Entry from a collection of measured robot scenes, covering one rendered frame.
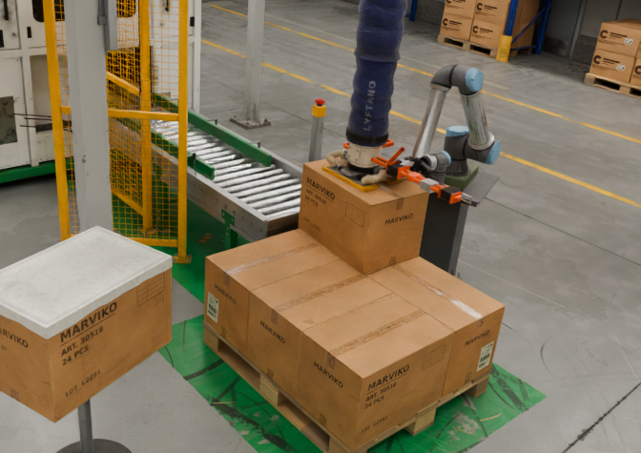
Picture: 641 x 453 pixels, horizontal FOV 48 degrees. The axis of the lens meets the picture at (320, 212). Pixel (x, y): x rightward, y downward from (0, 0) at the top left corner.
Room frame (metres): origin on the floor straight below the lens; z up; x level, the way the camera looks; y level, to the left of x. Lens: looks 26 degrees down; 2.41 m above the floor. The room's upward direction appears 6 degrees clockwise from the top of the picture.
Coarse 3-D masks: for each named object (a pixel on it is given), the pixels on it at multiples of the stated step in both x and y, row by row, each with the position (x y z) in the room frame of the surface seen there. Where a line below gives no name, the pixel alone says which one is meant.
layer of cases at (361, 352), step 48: (288, 240) 3.51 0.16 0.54; (240, 288) 3.01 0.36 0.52; (288, 288) 3.01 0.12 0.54; (336, 288) 3.06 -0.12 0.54; (384, 288) 3.10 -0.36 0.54; (432, 288) 3.15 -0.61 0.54; (240, 336) 2.99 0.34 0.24; (288, 336) 2.73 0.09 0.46; (336, 336) 2.65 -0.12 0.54; (384, 336) 2.69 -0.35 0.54; (432, 336) 2.73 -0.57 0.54; (480, 336) 2.94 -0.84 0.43; (288, 384) 2.70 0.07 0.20; (336, 384) 2.48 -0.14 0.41; (384, 384) 2.48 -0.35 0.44; (432, 384) 2.72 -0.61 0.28; (336, 432) 2.45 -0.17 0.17
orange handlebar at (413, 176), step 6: (348, 144) 3.70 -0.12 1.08; (390, 144) 3.77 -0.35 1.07; (378, 156) 3.54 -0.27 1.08; (378, 162) 3.47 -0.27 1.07; (402, 174) 3.35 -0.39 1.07; (408, 174) 3.32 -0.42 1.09; (414, 174) 3.33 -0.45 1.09; (414, 180) 3.28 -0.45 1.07; (420, 180) 3.26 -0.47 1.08; (432, 186) 3.20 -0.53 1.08; (438, 186) 3.22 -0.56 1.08; (456, 198) 3.10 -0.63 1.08
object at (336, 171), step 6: (324, 168) 3.60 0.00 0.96; (330, 168) 3.59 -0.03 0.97; (336, 168) 3.60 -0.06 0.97; (342, 168) 3.57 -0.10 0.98; (330, 174) 3.56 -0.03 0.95; (336, 174) 3.53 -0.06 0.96; (342, 174) 3.53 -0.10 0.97; (342, 180) 3.49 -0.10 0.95; (348, 180) 3.46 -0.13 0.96; (354, 180) 3.45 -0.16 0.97; (360, 180) 3.46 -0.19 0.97; (354, 186) 3.42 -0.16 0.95; (360, 186) 3.40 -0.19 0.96; (366, 186) 3.41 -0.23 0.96; (372, 186) 3.41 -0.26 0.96
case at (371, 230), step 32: (320, 160) 3.75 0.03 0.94; (320, 192) 3.54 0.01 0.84; (352, 192) 3.36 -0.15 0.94; (384, 192) 3.40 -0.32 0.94; (416, 192) 3.43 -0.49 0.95; (320, 224) 3.52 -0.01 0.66; (352, 224) 3.32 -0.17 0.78; (384, 224) 3.29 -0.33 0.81; (416, 224) 3.43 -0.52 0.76; (352, 256) 3.29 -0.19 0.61; (384, 256) 3.31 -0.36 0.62; (416, 256) 3.45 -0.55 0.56
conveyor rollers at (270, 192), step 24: (168, 120) 5.33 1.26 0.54; (192, 144) 4.86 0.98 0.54; (216, 144) 4.90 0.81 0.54; (192, 168) 4.44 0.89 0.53; (216, 168) 4.47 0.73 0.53; (240, 168) 4.50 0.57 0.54; (264, 168) 4.53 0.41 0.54; (240, 192) 4.08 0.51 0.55; (264, 192) 4.19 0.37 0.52; (288, 192) 4.21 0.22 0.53
